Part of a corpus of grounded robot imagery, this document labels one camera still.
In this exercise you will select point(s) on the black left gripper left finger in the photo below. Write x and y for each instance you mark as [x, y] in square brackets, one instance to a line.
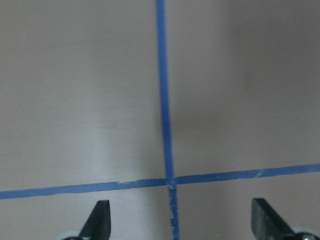
[98, 224]

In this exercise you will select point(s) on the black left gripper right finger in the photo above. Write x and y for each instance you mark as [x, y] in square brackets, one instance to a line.
[267, 224]

